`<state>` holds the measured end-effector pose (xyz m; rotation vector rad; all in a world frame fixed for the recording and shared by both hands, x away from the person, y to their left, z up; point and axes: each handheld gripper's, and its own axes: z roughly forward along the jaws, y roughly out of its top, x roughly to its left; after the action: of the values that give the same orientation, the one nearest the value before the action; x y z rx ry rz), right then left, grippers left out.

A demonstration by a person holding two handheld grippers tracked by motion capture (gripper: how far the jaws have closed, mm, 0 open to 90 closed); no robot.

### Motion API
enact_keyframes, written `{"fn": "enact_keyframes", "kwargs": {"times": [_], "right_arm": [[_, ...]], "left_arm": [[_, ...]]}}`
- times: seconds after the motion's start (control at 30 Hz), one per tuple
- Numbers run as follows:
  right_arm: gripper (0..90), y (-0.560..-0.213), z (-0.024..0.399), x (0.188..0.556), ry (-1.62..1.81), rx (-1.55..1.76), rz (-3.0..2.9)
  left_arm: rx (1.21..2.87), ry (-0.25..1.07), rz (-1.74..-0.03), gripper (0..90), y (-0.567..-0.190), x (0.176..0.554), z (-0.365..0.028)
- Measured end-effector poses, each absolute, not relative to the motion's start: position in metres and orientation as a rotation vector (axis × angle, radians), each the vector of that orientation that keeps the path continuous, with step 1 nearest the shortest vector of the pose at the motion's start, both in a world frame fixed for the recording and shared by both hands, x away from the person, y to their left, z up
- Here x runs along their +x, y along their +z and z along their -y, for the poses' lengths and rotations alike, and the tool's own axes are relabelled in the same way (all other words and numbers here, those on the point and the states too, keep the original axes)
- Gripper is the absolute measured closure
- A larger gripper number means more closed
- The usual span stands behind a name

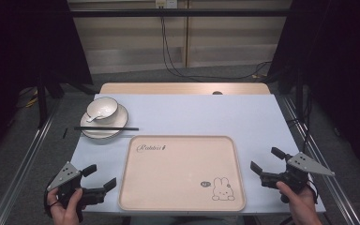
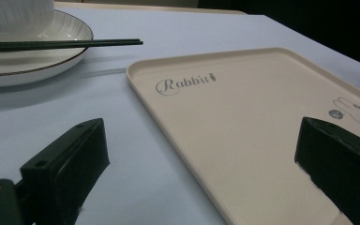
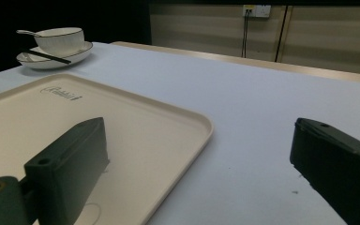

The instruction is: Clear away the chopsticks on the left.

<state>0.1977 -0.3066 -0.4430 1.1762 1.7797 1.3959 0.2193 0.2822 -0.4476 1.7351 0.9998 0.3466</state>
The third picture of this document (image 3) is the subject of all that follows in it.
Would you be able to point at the white spoon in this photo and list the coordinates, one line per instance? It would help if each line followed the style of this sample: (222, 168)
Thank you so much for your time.
(26, 32)

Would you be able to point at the white tablecloth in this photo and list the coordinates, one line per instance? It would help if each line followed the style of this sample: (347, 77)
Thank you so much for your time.
(247, 109)

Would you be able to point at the beige plastic tray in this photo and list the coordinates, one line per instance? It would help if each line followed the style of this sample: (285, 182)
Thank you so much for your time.
(143, 131)

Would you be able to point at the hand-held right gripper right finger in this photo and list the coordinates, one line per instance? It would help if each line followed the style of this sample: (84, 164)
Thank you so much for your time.
(334, 159)

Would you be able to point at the white plate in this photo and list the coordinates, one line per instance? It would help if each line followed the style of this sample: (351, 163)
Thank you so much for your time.
(75, 56)

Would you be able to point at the black chopstick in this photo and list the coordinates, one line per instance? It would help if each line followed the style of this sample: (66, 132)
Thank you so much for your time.
(48, 56)

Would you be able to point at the white ribbed bowl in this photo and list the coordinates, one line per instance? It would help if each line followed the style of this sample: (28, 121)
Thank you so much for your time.
(63, 40)

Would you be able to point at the white wall socket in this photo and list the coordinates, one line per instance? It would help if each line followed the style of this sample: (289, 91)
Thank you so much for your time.
(257, 10)

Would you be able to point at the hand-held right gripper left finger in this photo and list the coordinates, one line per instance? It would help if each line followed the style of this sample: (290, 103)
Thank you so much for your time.
(72, 162)

